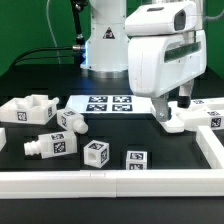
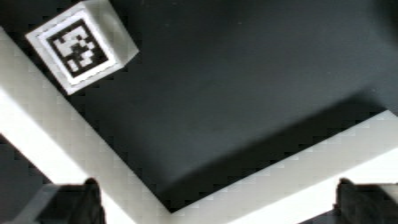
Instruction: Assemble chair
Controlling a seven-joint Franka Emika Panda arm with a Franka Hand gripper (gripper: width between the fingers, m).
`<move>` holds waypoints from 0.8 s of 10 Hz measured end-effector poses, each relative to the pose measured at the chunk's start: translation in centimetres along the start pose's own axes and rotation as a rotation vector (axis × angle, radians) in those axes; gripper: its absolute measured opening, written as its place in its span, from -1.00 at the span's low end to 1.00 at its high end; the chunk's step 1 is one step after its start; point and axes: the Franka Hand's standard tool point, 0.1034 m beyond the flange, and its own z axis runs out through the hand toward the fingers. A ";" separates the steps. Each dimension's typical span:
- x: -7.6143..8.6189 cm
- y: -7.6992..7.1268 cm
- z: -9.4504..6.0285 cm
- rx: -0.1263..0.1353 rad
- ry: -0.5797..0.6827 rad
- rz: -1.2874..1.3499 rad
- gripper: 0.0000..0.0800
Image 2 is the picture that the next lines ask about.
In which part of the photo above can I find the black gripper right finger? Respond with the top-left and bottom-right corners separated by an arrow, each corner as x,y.
298,178 -> 398,224

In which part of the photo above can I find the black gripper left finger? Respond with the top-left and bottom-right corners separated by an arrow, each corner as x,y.
11,178 -> 107,224

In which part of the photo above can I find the white cube nut with marker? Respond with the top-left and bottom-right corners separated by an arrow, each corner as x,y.
25,0 -> 139,94

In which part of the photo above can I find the white U-shaped fence frame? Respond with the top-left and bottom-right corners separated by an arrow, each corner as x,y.
0,28 -> 398,224

